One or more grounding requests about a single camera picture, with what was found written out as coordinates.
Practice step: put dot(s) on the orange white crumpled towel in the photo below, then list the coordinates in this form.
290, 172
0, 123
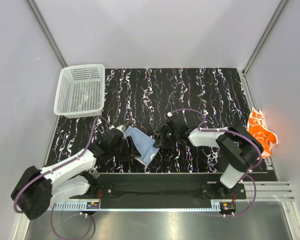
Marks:
257, 127

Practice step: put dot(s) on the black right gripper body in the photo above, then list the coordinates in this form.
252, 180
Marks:
172, 137

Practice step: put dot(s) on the blue white bear towel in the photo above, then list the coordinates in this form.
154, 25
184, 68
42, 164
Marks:
144, 145

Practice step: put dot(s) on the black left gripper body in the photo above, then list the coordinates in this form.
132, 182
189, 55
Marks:
113, 150

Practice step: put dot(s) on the white perforated plastic basket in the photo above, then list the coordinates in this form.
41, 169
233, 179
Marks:
80, 91

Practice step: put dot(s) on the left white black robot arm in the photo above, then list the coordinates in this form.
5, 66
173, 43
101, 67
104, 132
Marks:
37, 189

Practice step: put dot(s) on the aluminium rail frame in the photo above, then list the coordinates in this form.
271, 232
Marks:
197, 201

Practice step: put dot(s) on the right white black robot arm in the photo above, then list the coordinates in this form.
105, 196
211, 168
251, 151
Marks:
241, 150

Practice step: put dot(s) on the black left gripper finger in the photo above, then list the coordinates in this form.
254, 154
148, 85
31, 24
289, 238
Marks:
124, 155
133, 151

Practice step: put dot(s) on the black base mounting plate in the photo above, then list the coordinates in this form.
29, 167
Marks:
158, 183

